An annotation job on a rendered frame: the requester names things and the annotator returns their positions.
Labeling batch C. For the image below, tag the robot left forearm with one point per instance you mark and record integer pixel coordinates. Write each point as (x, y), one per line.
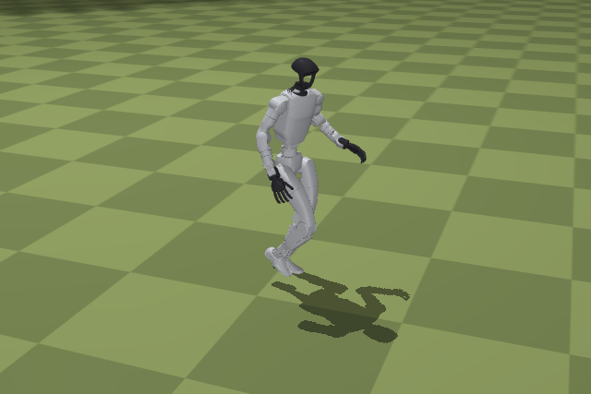
(331, 133)

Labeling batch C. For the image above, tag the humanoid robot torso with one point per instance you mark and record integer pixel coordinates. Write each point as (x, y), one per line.
(292, 126)

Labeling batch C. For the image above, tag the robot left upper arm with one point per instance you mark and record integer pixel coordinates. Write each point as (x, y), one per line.
(318, 118)

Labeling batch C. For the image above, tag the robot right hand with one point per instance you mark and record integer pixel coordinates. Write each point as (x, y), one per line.
(278, 185)

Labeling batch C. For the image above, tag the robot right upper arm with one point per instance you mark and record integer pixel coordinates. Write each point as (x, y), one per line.
(277, 105)

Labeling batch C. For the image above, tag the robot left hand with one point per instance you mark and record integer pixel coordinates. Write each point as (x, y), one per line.
(354, 148)

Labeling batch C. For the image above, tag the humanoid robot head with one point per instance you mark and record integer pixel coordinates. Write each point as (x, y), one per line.
(303, 67)

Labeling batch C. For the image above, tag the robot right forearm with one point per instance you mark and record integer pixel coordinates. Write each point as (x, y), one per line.
(265, 153)

